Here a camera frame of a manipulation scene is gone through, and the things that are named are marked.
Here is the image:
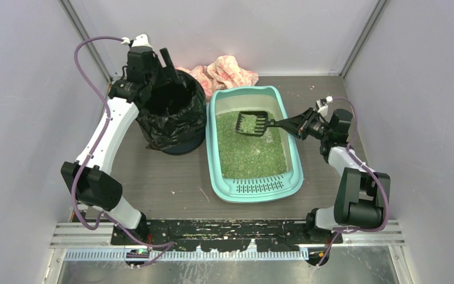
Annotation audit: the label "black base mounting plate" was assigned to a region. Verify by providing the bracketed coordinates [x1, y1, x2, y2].
[111, 219, 343, 254]

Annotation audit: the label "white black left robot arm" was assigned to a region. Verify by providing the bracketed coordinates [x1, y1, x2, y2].
[61, 44, 168, 244]

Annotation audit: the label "teal litter box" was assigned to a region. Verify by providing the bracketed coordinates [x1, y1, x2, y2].
[206, 86, 304, 203]

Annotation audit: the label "bin with black bag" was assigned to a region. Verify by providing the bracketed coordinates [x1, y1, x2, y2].
[136, 70, 207, 156]

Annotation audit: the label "pink patterned cloth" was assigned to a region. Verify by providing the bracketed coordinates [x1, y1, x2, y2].
[176, 55, 259, 102]

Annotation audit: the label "black litter scoop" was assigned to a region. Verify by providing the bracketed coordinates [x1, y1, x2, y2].
[235, 111, 281, 137]

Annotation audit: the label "green litter pellets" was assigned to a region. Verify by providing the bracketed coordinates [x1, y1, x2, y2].
[216, 111, 287, 179]

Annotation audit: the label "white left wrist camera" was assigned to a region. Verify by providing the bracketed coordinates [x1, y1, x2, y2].
[122, 34, 153, 50]

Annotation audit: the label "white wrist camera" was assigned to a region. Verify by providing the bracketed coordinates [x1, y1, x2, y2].
[315, 96, 333, 117]
[122, 34, 153, 50]

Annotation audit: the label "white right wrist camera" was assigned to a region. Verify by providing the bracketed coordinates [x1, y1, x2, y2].
[315, 96, 333, 117]

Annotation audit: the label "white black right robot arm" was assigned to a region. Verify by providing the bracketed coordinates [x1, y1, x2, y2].
[269, 108, 390, 233]

